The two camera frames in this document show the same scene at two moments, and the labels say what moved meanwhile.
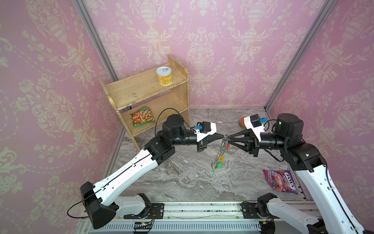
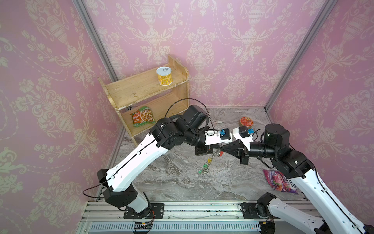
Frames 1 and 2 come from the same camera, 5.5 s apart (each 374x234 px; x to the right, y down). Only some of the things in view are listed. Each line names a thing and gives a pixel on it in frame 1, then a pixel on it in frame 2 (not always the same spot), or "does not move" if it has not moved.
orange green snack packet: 143,116 does not move
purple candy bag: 281,180 does not move
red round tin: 242,123 does not move
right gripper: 252,144 → 244,152
